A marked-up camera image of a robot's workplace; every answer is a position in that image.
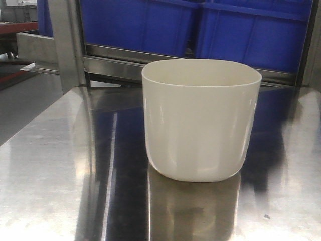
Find stainless steel shelf rack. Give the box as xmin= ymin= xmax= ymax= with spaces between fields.
xmin=17 ymin=1 xmax=320 ymax=92

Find blue crate left on rack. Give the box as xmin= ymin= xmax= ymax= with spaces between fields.
xmin=37 ymin=0 xmax=204 ymax=58

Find white plastic bin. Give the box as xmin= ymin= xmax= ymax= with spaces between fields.
xmin=141 ymin=59 xmax=262 ymax=182

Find blue crate right on rack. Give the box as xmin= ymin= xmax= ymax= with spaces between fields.
xmin=195 ymin=1 xmax=312 ymax=73

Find blue crate on rack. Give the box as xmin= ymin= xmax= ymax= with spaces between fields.
xmin=37 ymin=0 xmax=204 ymax=58
xmin=195 ymin=1 xmax=312 ymax=73

